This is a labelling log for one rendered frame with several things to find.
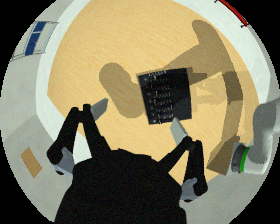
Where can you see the black lighting desk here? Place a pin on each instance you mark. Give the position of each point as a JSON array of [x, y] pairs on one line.
[[172, 88]]

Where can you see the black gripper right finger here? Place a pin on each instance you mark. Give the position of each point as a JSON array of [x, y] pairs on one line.
[[194, 182]]

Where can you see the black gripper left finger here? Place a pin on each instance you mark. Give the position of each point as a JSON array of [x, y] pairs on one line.
[[60, 154]]

